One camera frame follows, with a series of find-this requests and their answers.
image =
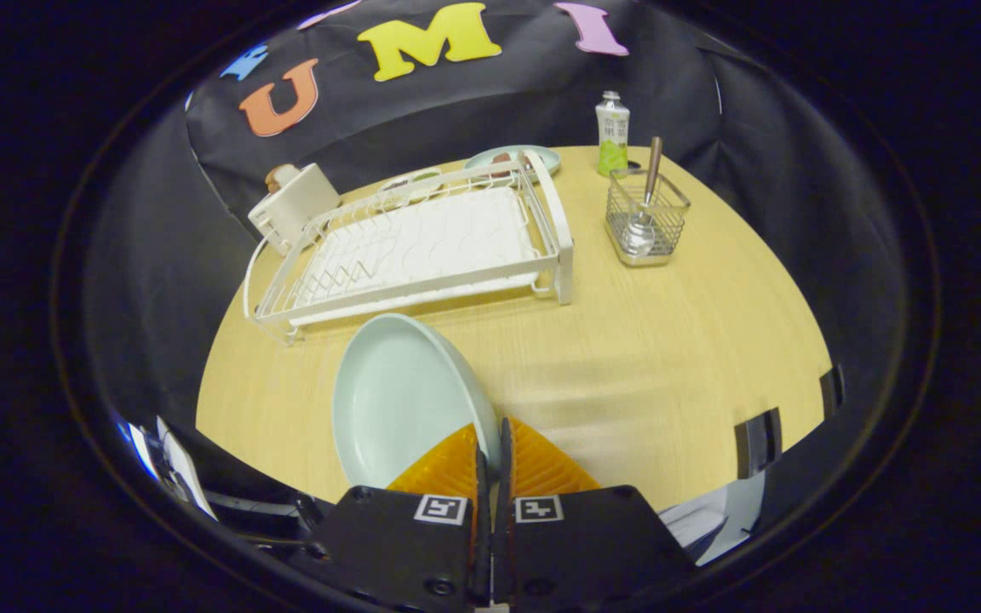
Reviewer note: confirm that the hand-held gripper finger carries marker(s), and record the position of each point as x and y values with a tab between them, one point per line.
503	528
483	528

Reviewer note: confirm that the white divided condiment dish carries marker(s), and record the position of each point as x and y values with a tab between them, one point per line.
414	180

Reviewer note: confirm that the pale green plate with sausages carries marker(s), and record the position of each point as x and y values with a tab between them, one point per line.
543	157

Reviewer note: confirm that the white papers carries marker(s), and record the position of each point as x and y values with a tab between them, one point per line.
712	519

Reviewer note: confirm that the black table clamp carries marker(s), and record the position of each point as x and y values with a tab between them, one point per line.
759	443
832	390

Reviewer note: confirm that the white sheet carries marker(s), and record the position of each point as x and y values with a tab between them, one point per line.
188	468

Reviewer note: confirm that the brown sausage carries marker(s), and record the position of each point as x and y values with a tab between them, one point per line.
501	163

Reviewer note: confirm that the white toaster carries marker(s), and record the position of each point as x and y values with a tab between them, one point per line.
299	207

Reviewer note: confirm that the bread slice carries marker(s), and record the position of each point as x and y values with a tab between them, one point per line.
279	177

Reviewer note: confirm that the green label drink bottle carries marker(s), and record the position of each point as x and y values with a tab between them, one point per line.
612	136

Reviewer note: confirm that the black backdrop cloth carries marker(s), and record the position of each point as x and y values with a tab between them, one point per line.
473	111

